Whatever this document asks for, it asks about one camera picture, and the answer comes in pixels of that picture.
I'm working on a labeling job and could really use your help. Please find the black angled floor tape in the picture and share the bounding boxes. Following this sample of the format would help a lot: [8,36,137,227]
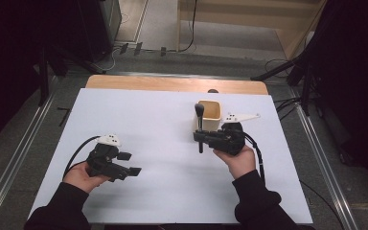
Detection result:
[57,106,73,127]

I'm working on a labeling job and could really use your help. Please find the black floor cables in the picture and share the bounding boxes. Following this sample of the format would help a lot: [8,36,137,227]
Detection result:
[273,96,302,122]

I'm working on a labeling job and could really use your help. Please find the black tripod stand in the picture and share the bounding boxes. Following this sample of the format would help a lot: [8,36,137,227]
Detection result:
[250,52,314,117]

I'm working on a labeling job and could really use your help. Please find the person's left hand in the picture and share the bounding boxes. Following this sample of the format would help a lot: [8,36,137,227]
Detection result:
[62,160,111,195]

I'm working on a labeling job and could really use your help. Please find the black cabinet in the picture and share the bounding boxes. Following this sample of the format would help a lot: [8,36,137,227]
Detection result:
[76,0,123,63]

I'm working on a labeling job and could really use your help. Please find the black metal stand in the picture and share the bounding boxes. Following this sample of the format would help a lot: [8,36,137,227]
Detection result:
[37,43,107,107]

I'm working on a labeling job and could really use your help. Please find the wooden step platform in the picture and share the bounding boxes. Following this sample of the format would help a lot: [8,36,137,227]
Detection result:
[175,0,329,60]

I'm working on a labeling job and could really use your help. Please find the metal floor rail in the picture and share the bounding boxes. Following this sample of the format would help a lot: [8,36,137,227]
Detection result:
[291,95,362,230]
[0,75,60,230]

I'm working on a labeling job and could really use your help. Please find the black curtain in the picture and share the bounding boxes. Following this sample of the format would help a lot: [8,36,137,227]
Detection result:
[0,0,80,153]
[310,0,368,195]

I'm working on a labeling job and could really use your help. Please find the beige square cup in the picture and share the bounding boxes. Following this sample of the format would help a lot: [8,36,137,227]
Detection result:
[193,99,223,133]

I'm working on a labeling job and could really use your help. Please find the wooden table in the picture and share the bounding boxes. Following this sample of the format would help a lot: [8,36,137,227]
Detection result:
[85,74,269,96]

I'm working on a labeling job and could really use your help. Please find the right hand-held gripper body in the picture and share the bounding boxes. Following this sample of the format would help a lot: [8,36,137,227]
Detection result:
[207,112,262,157]

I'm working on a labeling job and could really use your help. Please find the white table board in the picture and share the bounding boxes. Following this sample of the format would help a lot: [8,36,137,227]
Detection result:
[30,87,313,225]

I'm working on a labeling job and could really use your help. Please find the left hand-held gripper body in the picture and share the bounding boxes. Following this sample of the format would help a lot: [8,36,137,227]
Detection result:
[85,133,130,183]

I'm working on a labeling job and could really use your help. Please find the black hanging cable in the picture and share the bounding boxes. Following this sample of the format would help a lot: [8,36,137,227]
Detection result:
[176,0,199,53]

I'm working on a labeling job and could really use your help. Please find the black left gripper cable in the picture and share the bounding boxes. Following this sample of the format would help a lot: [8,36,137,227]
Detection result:
[62,135,102,178]

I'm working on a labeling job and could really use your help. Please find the person's right hand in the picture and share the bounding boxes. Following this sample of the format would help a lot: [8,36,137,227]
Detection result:
[213,145,258,180]

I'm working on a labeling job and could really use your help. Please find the black makeup brush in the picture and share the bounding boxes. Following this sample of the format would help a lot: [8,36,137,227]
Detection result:
[194,103,206,154]

